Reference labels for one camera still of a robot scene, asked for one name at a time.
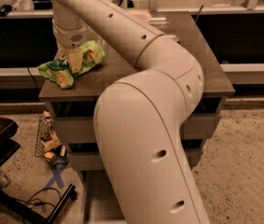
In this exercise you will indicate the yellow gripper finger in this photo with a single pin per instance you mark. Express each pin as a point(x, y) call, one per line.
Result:
point(75, 59)

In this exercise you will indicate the open bottom drawer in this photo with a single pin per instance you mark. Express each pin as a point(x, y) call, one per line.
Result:
point(100, 204)

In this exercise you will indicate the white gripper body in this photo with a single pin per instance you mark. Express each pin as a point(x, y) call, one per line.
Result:
point(70, 37)

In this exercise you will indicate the white bowl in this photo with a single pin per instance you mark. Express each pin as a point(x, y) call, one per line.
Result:
point(141, 14)

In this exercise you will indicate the green rice chip bag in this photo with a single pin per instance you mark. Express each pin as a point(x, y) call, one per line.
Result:
point(58, 70)

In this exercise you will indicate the grey drawer cabinet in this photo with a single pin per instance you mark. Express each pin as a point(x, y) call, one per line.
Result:
point(206, 78)

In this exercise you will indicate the wire basket with snacks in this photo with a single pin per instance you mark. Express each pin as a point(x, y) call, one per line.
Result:
point(48, 147)

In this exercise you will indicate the black cart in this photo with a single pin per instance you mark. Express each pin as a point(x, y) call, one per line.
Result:
point(8, 147)

